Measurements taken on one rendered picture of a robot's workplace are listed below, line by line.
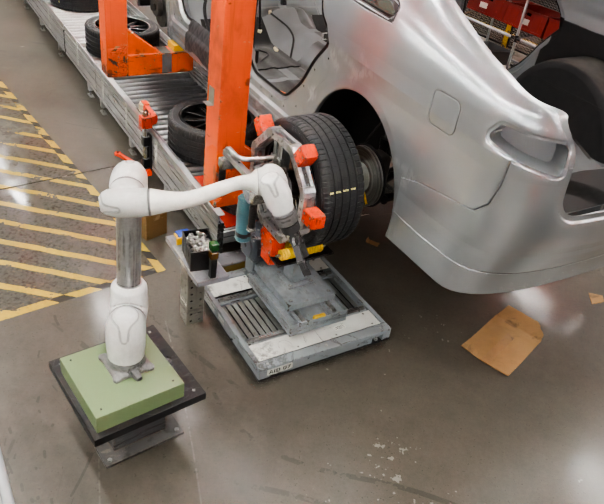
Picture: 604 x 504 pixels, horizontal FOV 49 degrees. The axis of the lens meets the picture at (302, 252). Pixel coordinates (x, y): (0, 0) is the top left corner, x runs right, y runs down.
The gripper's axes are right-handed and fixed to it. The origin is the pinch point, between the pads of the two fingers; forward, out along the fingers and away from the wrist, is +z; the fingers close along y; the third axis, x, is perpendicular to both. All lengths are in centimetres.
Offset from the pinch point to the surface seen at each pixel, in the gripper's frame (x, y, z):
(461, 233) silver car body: 63, -11, 16
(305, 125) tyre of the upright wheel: 13, -72, -28
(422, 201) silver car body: 53, -33, 9
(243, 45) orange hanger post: -4, -101, -65
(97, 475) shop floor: -112, 32, 49
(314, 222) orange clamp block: 4.3, -40.1, 5.7
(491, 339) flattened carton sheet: 71, -70, 132
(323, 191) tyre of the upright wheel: 12, -49, -3
